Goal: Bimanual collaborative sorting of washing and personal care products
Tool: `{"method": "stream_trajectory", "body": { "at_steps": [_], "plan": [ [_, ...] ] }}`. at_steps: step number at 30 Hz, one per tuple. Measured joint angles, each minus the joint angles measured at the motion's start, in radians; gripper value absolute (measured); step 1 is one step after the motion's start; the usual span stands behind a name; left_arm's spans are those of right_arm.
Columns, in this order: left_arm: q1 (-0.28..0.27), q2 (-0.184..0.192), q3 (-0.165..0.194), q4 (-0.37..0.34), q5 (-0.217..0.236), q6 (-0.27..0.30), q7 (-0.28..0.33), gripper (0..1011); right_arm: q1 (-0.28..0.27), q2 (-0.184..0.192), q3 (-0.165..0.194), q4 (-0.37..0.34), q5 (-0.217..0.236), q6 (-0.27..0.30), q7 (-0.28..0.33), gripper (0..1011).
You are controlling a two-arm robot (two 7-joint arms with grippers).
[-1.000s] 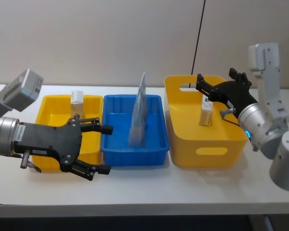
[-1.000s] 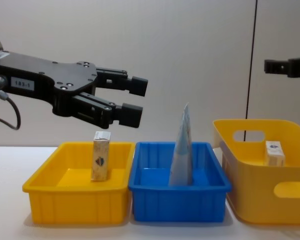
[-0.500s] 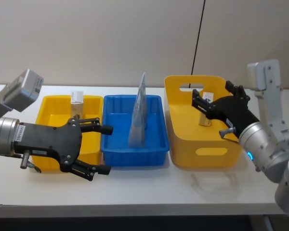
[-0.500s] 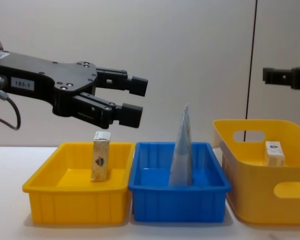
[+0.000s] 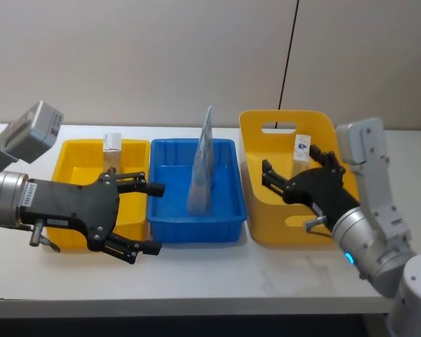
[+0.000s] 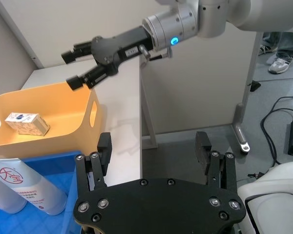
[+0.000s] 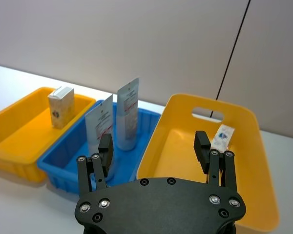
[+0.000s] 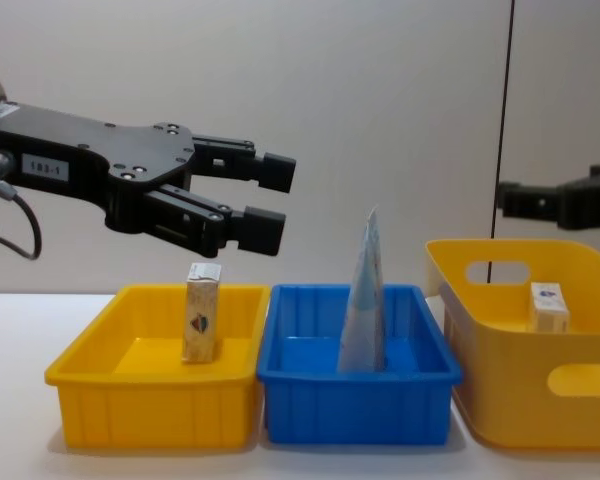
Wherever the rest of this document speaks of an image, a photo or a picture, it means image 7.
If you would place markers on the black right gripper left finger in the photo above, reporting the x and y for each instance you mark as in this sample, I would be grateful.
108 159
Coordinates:
105 158

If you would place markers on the yellow rectangular plastic bin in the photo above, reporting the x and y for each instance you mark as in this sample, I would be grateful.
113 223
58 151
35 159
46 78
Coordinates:
19 136

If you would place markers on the tall white cosmetic tube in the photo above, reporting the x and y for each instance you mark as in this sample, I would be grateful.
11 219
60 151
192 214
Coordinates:
128 114

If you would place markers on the short white cosmetic tube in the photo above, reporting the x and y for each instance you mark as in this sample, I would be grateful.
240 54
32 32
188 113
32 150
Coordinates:
98 122

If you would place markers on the small white printed sachet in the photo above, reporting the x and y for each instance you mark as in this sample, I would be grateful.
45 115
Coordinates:
222 136

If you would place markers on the blue plastic bin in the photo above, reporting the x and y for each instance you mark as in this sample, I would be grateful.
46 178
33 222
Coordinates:
63 161

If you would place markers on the cream carton box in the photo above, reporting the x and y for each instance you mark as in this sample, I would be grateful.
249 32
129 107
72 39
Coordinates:
61 107

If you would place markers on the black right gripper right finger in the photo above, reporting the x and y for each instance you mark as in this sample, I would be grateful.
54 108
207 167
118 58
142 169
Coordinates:
213 161

